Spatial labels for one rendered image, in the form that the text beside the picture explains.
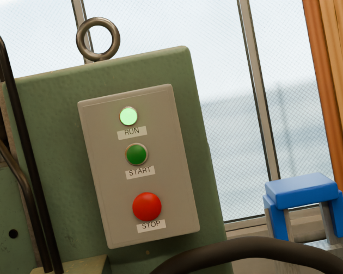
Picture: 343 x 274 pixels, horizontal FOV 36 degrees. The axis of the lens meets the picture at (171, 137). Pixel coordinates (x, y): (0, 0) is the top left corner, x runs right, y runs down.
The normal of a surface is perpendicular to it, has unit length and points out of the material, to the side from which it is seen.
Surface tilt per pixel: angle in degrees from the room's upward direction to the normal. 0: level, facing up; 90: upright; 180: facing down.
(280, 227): 90
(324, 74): 87
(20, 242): 90
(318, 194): 90
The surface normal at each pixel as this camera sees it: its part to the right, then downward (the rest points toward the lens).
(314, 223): -0.03, 0.11
